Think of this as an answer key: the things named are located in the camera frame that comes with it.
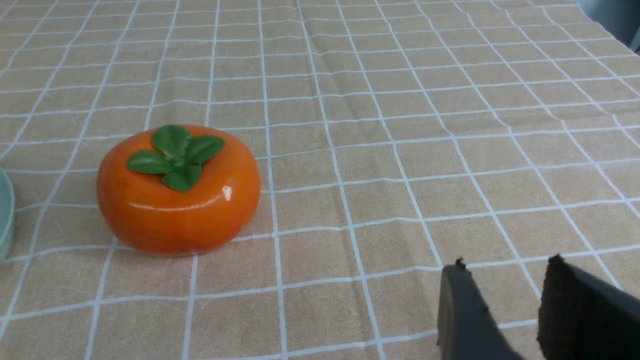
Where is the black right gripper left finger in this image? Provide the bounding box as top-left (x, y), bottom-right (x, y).
top-left (437, 258), bottom-right (522, 360)

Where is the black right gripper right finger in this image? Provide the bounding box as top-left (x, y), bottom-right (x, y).
top-left (537, 254), bottom-right (640, 360)

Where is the beige checkered tablecloth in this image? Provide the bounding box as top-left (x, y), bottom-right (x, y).
top-left (1, 0), bottom-right (639, 360)

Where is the orange toy persimmon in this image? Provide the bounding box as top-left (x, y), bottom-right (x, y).
top-left (96, 124), bottom-right (261, 256)

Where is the light green round plate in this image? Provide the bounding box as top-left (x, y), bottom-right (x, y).
top-left (0, 168), bottom-right (16, 263)

